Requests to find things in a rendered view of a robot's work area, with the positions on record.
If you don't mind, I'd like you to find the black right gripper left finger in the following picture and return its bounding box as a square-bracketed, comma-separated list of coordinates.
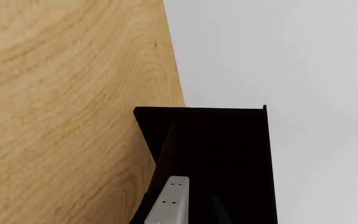
[129, 121, 177, 224]

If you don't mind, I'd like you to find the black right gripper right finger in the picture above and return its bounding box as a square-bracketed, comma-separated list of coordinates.
[133, 105, 278, 224]

